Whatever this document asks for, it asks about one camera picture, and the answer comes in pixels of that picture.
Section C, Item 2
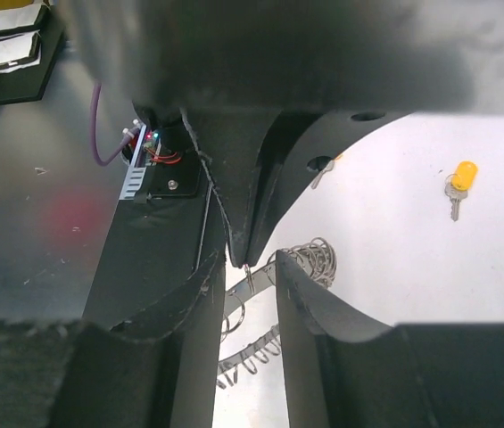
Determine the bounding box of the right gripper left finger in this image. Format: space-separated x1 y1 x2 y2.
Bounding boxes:
0 252 226 427

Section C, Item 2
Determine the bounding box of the key with yellow tag lower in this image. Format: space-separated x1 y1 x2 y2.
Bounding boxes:
310 154 343 190

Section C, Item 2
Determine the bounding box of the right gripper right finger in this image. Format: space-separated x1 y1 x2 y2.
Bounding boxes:
276 252 504 427

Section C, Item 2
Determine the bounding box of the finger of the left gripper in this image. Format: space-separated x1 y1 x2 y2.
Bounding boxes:
246 111 408 263
180 108 278 268

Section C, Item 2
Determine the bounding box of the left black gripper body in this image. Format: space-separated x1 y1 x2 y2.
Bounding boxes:
59 1 504 115

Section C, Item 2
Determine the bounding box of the metal disc keyring holder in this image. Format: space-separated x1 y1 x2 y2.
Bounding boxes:
215 236 338 390

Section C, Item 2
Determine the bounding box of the white slotted cable duct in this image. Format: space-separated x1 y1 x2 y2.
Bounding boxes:
119 166 146 201

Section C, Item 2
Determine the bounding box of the key with yellow tag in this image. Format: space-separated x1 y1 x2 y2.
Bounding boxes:
310 154 343 190
444 160 478 222

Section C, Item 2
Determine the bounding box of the black tray with white pads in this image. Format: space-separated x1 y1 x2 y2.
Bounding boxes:
0 1 65 105

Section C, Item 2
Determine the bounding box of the key with yellow tag upper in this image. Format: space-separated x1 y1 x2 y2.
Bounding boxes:
444 160 478 222

